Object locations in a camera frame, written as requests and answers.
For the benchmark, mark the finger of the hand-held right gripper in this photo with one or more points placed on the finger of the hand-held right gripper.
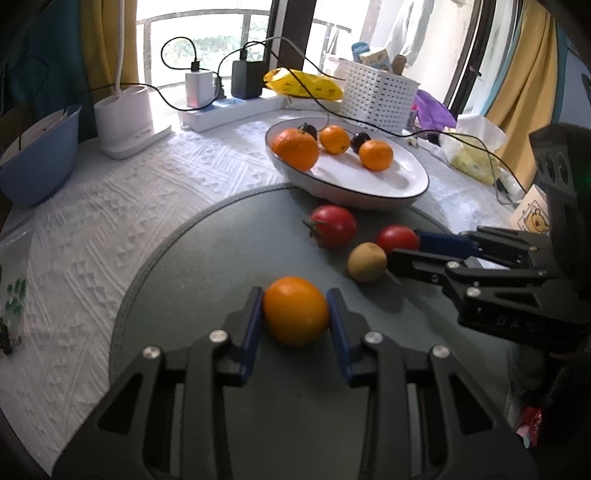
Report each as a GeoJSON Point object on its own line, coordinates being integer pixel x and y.
{"type": "Point", "coordinates": [438, 241]}
{"type": "Point", "coordinates": [415, 263]}

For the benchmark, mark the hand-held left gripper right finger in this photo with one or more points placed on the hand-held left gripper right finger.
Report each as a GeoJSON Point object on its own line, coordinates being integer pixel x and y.
{"type": "Point", "coordinates": [337, 332]}

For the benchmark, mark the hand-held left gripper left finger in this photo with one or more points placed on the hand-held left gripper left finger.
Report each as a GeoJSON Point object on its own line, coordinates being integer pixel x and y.
{"type": "Point", "coordinates": [251, 323]}

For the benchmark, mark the red tomato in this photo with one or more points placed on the red tomato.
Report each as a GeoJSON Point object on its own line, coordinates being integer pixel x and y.
{"type": "Point", "coordinates": [332, 226]}
{"type": "Point", "coordinates": [397, 237]}

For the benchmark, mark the small orange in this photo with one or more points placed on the small orange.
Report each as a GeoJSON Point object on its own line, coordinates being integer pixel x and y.
{"type": "Point", "coordinates": [375, 155]}
{"type": "Point", "coordinates": [295, 310]}
{"type": "Point", "coordinates": [334, 138]}

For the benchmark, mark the yellow-brown round fruit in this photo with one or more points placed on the yellow-brown round fruit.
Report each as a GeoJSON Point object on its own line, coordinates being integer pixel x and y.
{"type": "Point", "coordinates": [367, 261]}

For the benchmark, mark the white round plate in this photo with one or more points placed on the white round plate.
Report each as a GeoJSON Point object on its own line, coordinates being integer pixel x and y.
{"type": "Point", "coordinates": [397, 180]}

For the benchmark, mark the dark plum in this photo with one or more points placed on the dark plum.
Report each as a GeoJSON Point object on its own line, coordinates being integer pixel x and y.
{"type": "Point", "coordinates": [360, 141]}
{"type": "Point", "coordinates": [308, 130]}

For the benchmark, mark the large orange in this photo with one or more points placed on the large orange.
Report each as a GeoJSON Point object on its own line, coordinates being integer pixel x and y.
{"type": "Point", "coordinates": [295, 148]}

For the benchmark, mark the white cartoon mug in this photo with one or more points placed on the white cartoon mug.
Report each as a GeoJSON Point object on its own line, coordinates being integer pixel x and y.
{"type": "Point", "coordinates": [533, 217]}

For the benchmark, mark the grey round mat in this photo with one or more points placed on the grey round mat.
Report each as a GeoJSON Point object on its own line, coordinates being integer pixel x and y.
{"type": "Point", "coordinates": [184, 300]}

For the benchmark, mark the yellow tissue pack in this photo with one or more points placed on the yellow tissue pack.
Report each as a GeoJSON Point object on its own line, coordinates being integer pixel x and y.
{"type": "Point", "coordinates": [471, 157]}

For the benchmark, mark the yellow curtain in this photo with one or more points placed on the yellow curtain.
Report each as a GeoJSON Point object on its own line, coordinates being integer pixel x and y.
{"type": "Point", "coordinates": [106, 41]}
{"type": "Point", "coordinates": [521, 92]}

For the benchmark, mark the white perforated basket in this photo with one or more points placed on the white perforated basket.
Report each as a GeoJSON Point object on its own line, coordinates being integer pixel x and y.
{"type": "Point", "coordinates": [378, 99]}

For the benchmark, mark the brown packet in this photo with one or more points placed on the brown packet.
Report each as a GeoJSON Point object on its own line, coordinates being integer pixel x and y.
{"type": "Point", "coordinates": [399, 64]}

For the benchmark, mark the yellow printed carton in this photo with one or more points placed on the yellow printed carton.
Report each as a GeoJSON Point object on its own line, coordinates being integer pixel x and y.
{"type": "Point", "coordinates": [377, 59]}

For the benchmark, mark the red packet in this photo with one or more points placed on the red packet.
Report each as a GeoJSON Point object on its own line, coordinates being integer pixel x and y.
{"type": "Point", "coordinates": [531, 424]}

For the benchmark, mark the yellow plastic bag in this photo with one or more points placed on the yellow plastic bag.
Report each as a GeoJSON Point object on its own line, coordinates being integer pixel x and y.
{"type": "Point", "coordinates": [304, 85]}

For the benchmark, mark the blue white packet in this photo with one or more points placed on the blue white packet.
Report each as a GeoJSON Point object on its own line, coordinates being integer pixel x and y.
{"type": "Point", "coordinates": [360, 50]}

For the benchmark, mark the white power strip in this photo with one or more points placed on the white power strip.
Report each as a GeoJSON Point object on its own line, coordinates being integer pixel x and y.
{"type": "Point", "coordinates": [231, 113]}

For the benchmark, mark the white hanging shirt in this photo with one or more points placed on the white hanging shirt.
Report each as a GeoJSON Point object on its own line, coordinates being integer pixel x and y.
{"type": "Point", "coordinates": [411, 27]}

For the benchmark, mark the clear plastic bag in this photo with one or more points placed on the clear plastic bag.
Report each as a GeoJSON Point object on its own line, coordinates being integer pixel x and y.
{"type": "Point", "coordinates": [14, 295]}

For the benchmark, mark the white charger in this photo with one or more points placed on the white charger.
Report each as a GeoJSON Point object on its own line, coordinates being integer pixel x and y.
{"type": "Point", "coordinates": [201, 87]}

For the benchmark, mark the white lamp base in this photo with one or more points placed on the white lamp base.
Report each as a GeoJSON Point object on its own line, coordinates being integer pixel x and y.
{"type": "Point", "coordinates": [124, 115]}

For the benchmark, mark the black charger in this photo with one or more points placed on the black charger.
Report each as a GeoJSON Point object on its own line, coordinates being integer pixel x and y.
{"type": "Point", "coordinates": [247, 78]}

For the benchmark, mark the blue plastic bowl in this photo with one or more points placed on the blue plastic bowl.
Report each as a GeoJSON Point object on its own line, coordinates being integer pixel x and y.
{"type": "Point", "coordinates": [37, 161]}

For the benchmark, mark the balcony railing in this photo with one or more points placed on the balcony railing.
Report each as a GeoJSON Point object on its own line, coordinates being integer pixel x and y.
{"type": "Point", "coordinates": [207, 18]}

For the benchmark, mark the dark blue curtain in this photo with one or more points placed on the dark blue curtain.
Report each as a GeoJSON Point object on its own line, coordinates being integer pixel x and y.
{"type": "Point", "coordinates": [41, 55]}

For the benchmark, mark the black door frame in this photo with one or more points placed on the black door frame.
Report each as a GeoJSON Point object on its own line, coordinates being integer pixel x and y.
{"type": "Point", "coordinates": [480, 50]}

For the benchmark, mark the black window post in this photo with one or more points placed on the black window post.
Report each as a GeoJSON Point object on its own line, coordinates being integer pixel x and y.
{"type": "Point", "coordinates": [288, 32]}

